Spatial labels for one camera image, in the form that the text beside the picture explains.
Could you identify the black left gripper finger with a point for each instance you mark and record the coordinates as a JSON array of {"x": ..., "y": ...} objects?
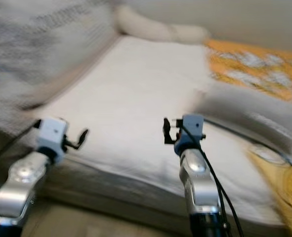
[{"x": 84, "y": 137}]

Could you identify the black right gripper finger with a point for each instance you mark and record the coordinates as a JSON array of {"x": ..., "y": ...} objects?
[{"x": 167, "y": 131}]

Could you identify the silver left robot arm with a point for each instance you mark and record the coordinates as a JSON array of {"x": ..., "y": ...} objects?
[{"x": 20, "y": 187}]

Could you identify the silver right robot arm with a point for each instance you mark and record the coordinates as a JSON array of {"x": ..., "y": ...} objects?
[{"x": 197, "y": 187}]

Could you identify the white quilted mattress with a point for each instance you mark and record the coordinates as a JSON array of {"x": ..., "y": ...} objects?
[{"x": 146, "y": 98}]

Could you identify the grey bed base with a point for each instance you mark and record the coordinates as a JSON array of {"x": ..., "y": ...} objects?
[{"x": 116, "y": 185}]

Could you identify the grey damask pattern pillow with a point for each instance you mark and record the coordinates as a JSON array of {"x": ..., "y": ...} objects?
[{"x": 12, "y": 69}]

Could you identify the cream bolster pillow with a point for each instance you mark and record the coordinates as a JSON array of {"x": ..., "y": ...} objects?
[{"x": 160, "y": 30}]

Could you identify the beige lettered pillow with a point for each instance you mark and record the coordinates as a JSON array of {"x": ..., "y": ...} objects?
[{"x": 76, "y": 22}]

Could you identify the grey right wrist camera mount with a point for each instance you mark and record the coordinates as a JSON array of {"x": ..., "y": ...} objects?
[{"x": 194, "y": 126}]

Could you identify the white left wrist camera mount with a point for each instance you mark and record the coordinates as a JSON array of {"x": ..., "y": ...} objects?
[{"x": 53, "y": 133}]

